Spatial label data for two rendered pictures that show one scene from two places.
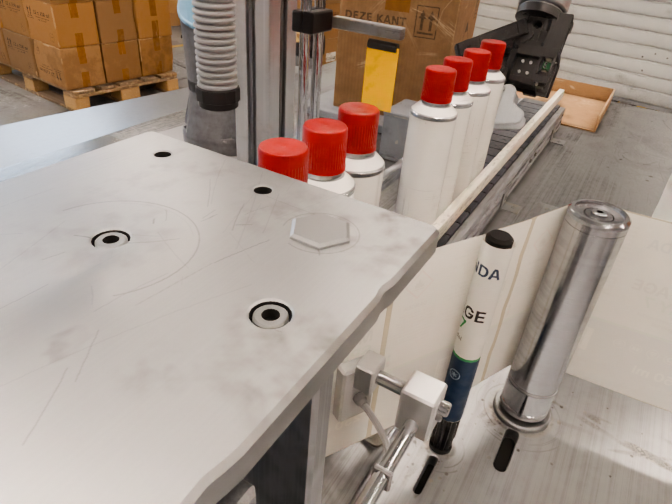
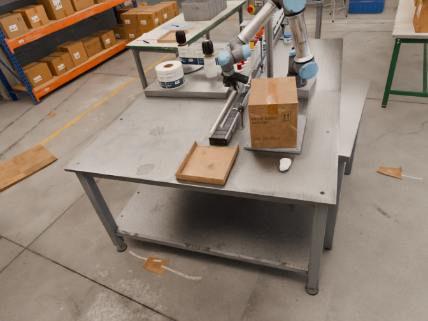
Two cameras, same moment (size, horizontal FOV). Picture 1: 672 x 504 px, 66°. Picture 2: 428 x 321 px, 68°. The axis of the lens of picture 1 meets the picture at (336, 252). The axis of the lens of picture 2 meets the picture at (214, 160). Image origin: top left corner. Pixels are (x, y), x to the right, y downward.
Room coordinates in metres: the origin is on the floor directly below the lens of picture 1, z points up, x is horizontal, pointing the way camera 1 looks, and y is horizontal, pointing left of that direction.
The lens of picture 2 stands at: (2.72, -0.59, 1.89)
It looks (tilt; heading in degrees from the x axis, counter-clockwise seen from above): 38 degrees down; 176
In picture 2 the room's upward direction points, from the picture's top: 10 degrees counter-clockwise
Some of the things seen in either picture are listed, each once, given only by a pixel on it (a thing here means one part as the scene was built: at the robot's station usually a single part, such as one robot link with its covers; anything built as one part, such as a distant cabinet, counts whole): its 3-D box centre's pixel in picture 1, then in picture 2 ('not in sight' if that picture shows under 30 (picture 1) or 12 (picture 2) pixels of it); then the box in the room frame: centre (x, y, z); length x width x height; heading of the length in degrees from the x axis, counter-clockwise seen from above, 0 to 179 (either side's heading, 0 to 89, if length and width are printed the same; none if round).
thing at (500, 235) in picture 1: (465, 356); not in sight; (0.26, -0.09, 0.97); 0.02 x 0.02 x 0.19
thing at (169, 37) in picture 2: not in sight; (172, 35); (-1.11, -0.56, 0.82); 0.34 x 0.24 x 0.03; 149
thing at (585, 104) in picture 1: (553, 98); (208, 160); (1.39, -0.53, 0.85); 0.30 x 0.26 x 0.04; 152
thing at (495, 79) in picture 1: (477, 116); (240, 78); (0.74, -0.19, 0.98); 0.05 x 0.05 x 0.20
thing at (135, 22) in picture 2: not in sight; (146, 25); (-3.95, -1.02, 0.32); 1.20 x 0.83 x 0.64; 52
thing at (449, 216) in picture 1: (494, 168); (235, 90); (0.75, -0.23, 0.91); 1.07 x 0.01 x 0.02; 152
